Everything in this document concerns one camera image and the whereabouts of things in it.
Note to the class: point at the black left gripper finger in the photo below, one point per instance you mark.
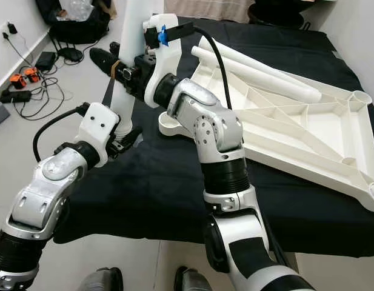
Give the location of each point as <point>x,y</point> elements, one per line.
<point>131,137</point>

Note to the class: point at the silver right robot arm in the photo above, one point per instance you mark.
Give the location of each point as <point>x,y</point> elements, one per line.
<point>217,130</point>

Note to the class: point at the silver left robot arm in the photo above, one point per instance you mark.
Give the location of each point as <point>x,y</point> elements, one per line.
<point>50,188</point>

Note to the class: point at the white plastic children table top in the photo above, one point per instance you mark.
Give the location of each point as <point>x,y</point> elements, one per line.
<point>302,133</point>

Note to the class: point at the black power adapter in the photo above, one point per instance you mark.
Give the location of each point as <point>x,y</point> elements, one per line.
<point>70,54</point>

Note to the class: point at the clear crumpled plastic bag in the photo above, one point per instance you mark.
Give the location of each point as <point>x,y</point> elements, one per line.
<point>80,9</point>

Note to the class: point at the black tablecloth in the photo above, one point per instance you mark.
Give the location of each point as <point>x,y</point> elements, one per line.
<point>150,194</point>

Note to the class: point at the black box device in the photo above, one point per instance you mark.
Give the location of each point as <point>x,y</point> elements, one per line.
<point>45,60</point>

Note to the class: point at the black bag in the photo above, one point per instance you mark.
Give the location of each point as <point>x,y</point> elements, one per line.
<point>50,27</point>

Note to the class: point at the orange plug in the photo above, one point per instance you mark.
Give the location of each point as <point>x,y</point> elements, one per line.
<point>17,80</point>
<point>31,74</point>

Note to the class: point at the beige cloth covered shelf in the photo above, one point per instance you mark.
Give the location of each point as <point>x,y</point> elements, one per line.
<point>205,9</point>

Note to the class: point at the black power strip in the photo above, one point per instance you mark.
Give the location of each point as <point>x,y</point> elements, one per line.
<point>15,96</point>

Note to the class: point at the large black bowl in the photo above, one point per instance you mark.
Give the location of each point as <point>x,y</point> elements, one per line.
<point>277,13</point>

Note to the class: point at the grey tape patch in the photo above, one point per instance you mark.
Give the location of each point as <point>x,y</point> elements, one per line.
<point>339,54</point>

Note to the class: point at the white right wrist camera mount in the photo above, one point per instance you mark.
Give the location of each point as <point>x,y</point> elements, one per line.
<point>165,21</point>

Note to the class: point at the black wall charger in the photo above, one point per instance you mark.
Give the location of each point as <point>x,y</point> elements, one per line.
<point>11,28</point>

